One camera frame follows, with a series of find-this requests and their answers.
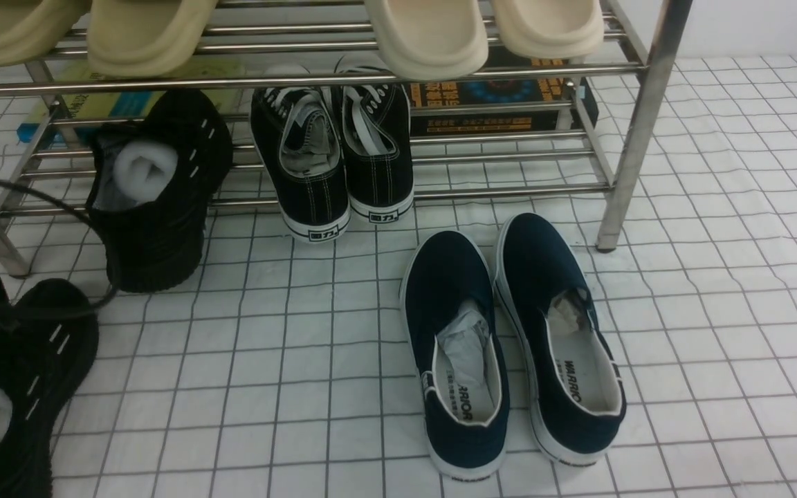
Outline black knit sneaker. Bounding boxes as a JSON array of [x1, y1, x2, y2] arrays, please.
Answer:
[[0, 314, 100, 497], [86, 89, 233, 293]]

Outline navy slip-on shoe left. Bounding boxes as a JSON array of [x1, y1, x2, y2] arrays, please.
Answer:
[[399, 230, 511, 482]]

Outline silver metal shoe rack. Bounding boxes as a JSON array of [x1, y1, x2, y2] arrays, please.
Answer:
[[0, 1, 693, 278]]

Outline navy slip-on shoe right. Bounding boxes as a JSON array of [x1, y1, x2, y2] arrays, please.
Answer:
[[495, 212, 627, 468]]

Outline black canvas sneaker left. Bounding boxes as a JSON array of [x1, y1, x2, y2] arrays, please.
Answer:
[[248, 86, 351, 243]]

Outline black canvas sneaker right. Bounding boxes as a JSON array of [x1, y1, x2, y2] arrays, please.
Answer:
[[327, 83, 414, 224]]

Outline black orange printed box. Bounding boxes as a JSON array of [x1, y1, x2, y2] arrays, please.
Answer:
[[405, 75, 600, 139]]

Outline black canvas sneaker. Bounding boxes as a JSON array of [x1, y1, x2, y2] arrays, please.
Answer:
[[248, 86, 351, 243], [327, 83, 414, 224]]

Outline beige foam slipper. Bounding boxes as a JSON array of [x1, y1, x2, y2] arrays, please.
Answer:
[[364, 1, 489, 82], [491, 1, 605, 59]]

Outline yellow green blue box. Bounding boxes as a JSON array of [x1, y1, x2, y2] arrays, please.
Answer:
[[17, 56, 246, 144]]

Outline navy slip-on shoe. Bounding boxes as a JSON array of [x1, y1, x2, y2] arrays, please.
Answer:
[[399, 230, 511, 482], [495, 212, 627, 468]]

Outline beige foam slipper far right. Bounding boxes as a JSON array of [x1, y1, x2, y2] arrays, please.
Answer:
[[491, 1, 605, 59]]

